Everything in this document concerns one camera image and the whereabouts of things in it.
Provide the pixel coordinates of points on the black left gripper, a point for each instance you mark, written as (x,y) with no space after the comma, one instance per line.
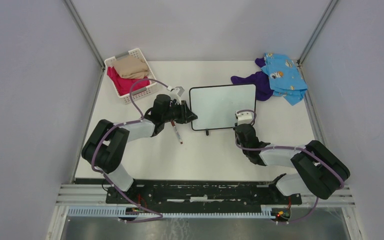
(186,114)

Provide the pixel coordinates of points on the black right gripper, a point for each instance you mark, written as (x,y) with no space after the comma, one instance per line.
(238,142)

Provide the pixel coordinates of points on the red whiteboard marker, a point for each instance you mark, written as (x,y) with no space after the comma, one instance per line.
(176,132)

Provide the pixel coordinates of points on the black framed whiteboard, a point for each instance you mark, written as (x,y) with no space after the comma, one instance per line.
(217,105)

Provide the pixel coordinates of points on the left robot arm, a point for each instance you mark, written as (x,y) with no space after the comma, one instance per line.
(105,147)

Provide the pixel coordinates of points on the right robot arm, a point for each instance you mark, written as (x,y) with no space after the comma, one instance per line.
(318,170)

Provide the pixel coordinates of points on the purple cloth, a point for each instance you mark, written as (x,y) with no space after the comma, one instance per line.
(261,81)

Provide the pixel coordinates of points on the blue patterned cloth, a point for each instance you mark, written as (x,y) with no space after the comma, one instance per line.
(284,77)

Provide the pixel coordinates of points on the magenta cloth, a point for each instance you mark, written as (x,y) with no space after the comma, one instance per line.
(122,85)

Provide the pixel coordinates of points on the beige folded cloth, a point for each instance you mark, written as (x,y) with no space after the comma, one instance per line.
(130,67)

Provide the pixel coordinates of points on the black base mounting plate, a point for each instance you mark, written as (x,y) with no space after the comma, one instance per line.
(202,197)

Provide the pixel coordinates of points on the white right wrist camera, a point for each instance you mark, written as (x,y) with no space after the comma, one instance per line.
(245,117)

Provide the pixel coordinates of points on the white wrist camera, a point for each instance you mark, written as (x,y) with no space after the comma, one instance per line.
(245,117)
(176,92)

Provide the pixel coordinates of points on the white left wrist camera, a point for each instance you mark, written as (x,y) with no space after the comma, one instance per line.
(176,92)

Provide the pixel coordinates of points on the white slotted cable duct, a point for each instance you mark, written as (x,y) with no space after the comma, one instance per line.
(127,212)

